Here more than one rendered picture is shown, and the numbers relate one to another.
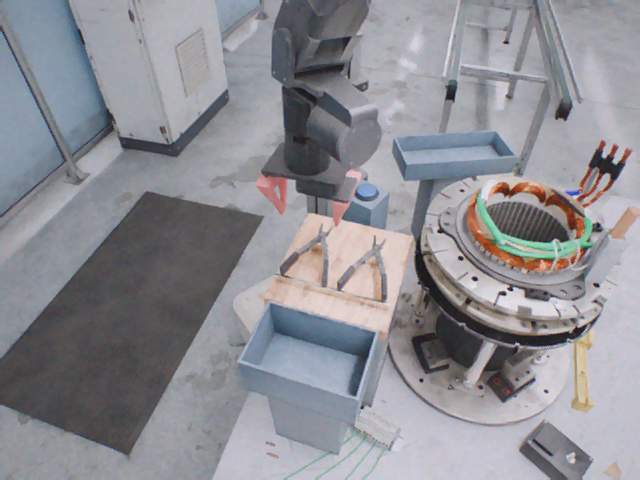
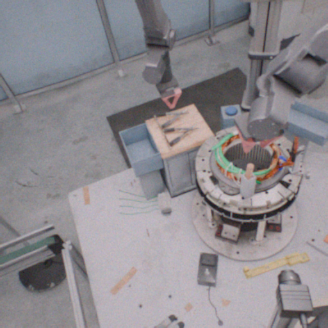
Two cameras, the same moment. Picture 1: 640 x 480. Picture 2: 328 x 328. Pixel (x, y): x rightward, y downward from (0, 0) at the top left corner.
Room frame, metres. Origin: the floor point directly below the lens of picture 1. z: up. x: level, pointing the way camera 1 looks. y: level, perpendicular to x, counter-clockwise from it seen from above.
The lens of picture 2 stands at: (-0.03, -0.74, 1.93)
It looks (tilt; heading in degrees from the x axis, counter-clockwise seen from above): 51 degrees down; 61
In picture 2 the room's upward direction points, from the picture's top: 12 degrees counter-clockwise
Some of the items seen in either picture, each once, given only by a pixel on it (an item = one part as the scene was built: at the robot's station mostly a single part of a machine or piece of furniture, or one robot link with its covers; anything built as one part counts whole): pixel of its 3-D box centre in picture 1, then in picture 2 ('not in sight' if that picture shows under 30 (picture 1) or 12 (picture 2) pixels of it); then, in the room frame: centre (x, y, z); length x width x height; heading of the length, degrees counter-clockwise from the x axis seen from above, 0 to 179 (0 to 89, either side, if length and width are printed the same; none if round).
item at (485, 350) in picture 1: (481, 358); (209, 205); (0.37, -0.27, 0.91); 0.02 x 0.02 x 0.21
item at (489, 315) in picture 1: (498, 315); (202, 180); (0.36, -0.26, 1.05); 0.09 x 0.04 x 0.01; 76
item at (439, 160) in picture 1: (442, 196); (291, 140); (0.79, -0.28, 0.92); 0.25 x 0.11 x 0.28; 98
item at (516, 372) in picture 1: (520, 368); (230, 230); (0.38, -0.37, 0.85); 0.06 x 0.04 x 0.05; 118
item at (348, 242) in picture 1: (342, 270); (179, 130); (0.45, -0.03, 1.05); 0.20 x 0.19 x 0.02; 161
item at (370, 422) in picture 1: (377, 427); (164, 202); (0.29, -0.09, 0.80); 0.10 x 0.05 x 0.04; 58
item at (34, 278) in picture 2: not in sight; (46, 262); (-0.30, 0.54, 0.01); 0.34 x 0.34 x 0.02
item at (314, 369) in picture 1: (312, 391); (145, 166); (0.31, 0.02, 0.92); 0.17 x 0.11 x 0.28; 71
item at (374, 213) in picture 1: (362, 238); (230, 134); (0.67, -0.08, 0.91); 0.07 x 0.07 x 0.25; 54
